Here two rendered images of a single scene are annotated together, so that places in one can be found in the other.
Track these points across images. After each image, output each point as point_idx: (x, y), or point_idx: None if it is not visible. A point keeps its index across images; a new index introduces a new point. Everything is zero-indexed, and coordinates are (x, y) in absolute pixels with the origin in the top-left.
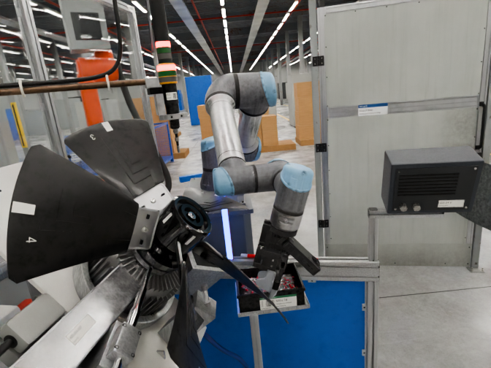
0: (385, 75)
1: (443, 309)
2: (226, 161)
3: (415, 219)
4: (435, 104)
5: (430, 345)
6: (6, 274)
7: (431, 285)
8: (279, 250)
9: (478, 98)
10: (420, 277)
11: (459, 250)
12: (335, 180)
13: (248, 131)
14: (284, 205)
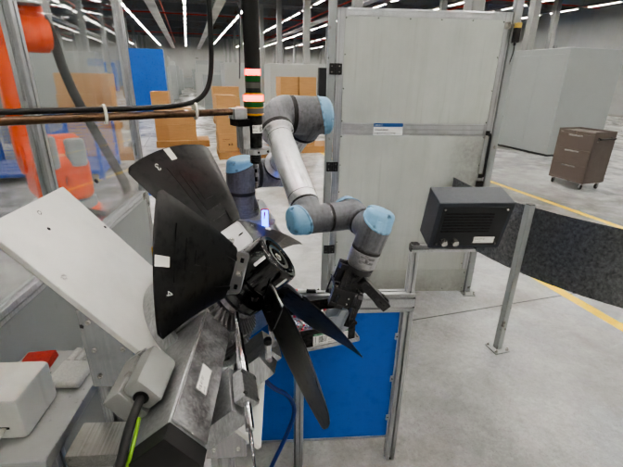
0: (402, 94)
1: (442, 333)
2: (302, 199)
3: None
4: (447, 130)
5: (433, 367)
6: (1, 323)
7: (430, 310)
8: (354, 288)
9: (485, 127)
10: (420, 302)
11: (455, 274)
12: None
13: None
14: (367, 246)
